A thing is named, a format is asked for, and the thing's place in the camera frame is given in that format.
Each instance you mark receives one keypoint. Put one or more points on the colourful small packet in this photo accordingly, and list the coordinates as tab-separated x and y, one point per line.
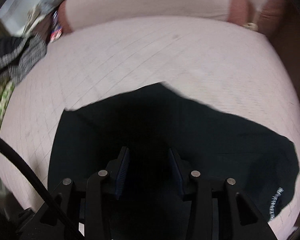
56	29

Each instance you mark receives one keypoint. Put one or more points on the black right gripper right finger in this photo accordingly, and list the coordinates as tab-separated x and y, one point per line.
178	171

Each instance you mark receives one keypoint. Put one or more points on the black pants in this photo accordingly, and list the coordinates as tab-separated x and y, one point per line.
153	120

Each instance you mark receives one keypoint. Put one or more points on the pink sofa back cushion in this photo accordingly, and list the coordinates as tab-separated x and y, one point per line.
78	14

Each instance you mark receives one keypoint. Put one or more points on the pink and maroon bolster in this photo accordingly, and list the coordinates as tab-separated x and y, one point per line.
269	15

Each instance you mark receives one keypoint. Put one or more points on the black and white striped garment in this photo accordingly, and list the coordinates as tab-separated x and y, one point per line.
18	55

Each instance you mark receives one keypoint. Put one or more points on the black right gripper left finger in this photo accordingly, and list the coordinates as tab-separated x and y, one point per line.
121	171

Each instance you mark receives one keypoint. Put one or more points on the cream knotted tassel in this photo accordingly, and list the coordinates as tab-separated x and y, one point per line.
251	26

